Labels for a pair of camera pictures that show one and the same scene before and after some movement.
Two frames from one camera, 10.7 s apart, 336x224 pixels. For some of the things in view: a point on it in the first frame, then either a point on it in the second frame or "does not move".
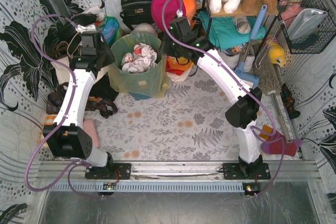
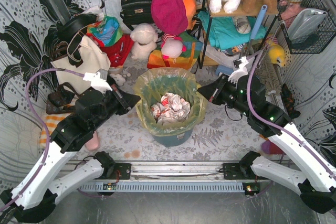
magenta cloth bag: x=171 y=7 does not move
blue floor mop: x=240 y=71 does not move
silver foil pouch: x=303 y=22 does not move
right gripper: x=169 y=48 -> x=217 y=93
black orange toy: x=289 y=100 does not move
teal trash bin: x=138 y=96 -> x=173 y=140
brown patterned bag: x=56 y=98 does not move
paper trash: x=143 y=59 -> x=171 y=109
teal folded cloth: x=224 y=32 does not move
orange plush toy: x=190 y=4 does not move
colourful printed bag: x=111 y=29 does not move
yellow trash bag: x=154 y=82 -> x=150 y=86
